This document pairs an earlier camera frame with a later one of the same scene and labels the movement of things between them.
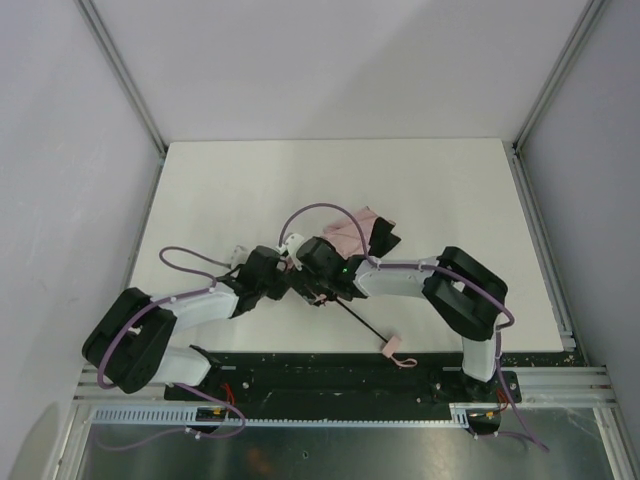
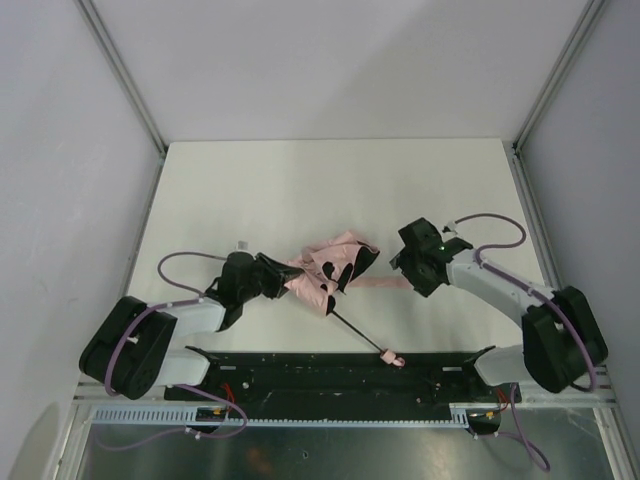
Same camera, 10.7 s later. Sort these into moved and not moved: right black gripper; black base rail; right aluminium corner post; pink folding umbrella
Moved: right black gripper; pink folding umbrella
Not moved: black base rail; right aluminium corner post
